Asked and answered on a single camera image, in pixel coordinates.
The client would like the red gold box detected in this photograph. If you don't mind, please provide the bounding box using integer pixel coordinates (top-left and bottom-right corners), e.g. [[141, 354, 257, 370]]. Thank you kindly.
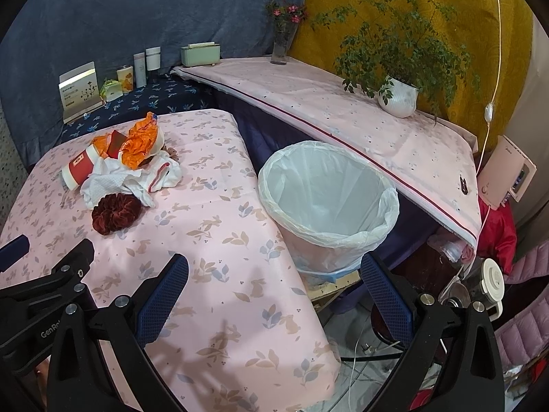
[[106, 130, 127, 159]]

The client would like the white open book box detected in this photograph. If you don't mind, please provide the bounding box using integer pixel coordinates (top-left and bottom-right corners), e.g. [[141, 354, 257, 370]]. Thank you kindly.
[[58, 61, 103, 125]]

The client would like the yellow curtain backdrop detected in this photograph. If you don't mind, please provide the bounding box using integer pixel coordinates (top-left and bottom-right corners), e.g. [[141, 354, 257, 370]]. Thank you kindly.
[[290, 0, 533, 150]]

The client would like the tall white bottle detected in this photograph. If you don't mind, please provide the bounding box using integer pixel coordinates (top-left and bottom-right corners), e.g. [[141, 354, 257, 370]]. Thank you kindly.
[[133, 52, 146, 88]]

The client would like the white lined trash bin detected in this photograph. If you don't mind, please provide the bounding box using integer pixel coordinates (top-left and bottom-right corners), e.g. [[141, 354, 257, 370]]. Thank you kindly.
[[258, 140, 400, 285]]

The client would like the pink quilted jacket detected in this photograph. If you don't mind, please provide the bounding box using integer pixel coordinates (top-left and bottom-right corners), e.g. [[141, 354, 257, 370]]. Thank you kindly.
[[494, 241, 548, 370]]

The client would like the white cable with switch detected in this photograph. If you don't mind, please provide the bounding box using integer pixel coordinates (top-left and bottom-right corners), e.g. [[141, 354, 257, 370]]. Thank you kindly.
[[464, 0, 504, 275]]

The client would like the white tissue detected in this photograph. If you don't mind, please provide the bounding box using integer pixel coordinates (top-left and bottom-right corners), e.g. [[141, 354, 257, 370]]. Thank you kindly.
[[80, 151, 183, 209]]

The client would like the glass vase with pink flowers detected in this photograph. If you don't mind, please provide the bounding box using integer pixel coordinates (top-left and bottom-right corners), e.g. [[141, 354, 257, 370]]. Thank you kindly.
[[266, 0, 307, 65]]

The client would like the mint green box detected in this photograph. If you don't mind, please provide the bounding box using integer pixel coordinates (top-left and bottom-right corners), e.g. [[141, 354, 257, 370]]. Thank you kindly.
[[180, 42, 221, 67]]

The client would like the red white paper cup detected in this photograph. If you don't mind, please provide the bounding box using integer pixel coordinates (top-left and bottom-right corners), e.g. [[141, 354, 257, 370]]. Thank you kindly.
[[61, 144, 100, 191], [140, 127, 165, 167]]

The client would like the pink rabbit print tablecloth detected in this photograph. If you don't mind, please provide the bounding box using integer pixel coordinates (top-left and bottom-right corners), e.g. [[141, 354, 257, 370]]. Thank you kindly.
[[1, 110, 340, 411]]

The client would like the pink white appliance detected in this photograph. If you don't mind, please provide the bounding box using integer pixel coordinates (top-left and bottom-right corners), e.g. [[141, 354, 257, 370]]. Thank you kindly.
[[477, 136, 537, 210]]

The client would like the dark red scrunchie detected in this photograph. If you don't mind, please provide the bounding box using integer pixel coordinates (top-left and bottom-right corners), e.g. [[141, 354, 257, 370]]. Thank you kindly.
[[91, 194, 142, 235]]

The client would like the orange printed plastic bag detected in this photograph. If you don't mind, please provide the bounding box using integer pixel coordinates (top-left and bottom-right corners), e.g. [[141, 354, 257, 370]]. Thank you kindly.
[[91, 133, 112, 158]]

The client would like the blue curtain backdrop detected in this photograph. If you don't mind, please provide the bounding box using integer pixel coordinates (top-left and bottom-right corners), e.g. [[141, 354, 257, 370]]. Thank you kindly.
[[1, 0, 303, 165]]

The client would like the red garment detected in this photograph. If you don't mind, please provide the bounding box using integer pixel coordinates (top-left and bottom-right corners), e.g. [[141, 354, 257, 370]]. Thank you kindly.
[[476, 199, 517, 275]]

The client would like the navy floral cloth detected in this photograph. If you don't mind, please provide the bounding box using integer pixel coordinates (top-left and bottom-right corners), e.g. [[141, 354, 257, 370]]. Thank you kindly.
[[58, 76, 217, 144]]

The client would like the black clip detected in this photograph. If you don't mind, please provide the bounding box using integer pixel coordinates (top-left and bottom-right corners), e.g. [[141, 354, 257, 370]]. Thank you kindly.
[[460, 176, 469, 194]]

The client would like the green plant in white pot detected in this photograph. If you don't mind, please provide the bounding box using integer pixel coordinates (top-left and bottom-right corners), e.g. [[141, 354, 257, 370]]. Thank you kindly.
[[311, 0, 481, 116]]

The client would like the white jar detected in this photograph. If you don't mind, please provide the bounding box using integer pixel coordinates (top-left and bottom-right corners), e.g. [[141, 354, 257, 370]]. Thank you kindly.
[[145, 47, 161, 72]]

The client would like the pink dotted shelf cloth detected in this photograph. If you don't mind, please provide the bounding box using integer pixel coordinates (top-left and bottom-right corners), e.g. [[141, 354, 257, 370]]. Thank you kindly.
[[171, 56, 482, 248]]

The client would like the green white small packet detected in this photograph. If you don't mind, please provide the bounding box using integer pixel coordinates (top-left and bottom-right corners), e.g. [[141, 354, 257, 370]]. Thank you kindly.
[[100, 79, 124, 102]]

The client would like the small orange printed can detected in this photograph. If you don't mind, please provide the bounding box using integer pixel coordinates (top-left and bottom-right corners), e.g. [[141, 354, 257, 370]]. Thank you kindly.
[[116, 66, 134, 94]]

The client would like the pink brown scrunchie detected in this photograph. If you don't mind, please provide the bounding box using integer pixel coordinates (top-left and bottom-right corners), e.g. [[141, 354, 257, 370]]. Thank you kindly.
[[163, 147, 179, 162]]

